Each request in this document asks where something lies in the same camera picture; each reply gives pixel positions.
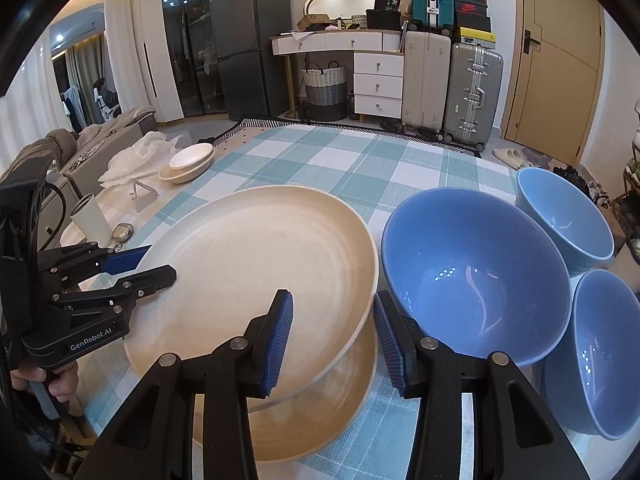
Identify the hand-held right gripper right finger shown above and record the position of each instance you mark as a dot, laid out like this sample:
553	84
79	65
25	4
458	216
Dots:
392	345

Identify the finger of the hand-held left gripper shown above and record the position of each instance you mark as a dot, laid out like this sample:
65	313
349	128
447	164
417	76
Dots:
150	280
127	258

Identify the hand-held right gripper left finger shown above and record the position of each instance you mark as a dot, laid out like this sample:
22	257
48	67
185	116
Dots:
277	340

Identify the large cream plate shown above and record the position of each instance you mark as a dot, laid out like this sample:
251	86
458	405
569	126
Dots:
330	410

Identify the large off-white plate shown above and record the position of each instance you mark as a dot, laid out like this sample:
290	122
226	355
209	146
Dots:
240	260

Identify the large blue bowl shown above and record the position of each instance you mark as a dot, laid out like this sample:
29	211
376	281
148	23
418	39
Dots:
475	285

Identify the person's left hand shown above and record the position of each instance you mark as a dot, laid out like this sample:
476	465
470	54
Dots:
65	382

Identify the clear earbuds case with keyring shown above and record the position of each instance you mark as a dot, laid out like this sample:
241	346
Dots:
122	234

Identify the pale checked cloth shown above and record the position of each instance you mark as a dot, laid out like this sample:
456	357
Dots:
107	210

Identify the white cylindrical cup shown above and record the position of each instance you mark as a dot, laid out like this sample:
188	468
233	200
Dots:
91	220

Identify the clear acrylic stand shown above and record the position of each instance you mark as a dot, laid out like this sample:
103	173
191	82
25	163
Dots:
145	199

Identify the beige shallow bowl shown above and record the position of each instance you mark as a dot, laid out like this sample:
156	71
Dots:
180	175

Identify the white plastic bag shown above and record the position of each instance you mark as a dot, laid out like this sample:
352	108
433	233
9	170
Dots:
135	157

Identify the grey sofa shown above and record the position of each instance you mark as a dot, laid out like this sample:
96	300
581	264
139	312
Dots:
100	145

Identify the white cabinet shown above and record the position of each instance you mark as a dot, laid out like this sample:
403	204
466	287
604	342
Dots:
165	85

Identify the teal checked tablecloth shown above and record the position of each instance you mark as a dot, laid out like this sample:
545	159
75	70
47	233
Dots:
325	160

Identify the beige curtain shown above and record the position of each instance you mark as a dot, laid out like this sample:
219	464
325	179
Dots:
90	60

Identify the cluster of assorted shoes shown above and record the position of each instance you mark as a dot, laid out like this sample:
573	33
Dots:
515	159

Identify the dark glass cabinet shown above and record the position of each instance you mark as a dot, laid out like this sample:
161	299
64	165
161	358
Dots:
187	40

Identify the dark bottle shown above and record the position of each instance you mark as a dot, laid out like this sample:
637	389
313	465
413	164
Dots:
351	107

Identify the grey refrigerator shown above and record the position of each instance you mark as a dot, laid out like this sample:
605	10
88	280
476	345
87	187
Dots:
247	45

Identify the woven laundry basket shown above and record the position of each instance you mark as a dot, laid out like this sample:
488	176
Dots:
326	92

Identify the beige suitcase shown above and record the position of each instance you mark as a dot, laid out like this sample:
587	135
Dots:
426	82

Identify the silver suitcase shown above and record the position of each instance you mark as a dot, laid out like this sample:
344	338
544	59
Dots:
472	92

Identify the white dressing table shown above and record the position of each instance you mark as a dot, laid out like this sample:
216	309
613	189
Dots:
377	80

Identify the wooden shoe rack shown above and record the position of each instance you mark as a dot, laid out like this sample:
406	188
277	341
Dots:
631	210

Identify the small cardboard box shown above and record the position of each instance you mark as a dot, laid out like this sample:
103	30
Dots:
312	22

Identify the wooden door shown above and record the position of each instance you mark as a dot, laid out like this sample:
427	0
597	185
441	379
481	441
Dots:
555	60

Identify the oval mirror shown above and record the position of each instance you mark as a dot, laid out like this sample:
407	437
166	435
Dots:
340	5

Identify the plain black shoebox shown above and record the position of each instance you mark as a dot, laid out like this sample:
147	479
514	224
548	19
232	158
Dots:
474	22

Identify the black paper bag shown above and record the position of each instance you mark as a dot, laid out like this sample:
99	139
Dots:
389	1

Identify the red and black shoebox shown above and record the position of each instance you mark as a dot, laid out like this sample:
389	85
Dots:
470	9

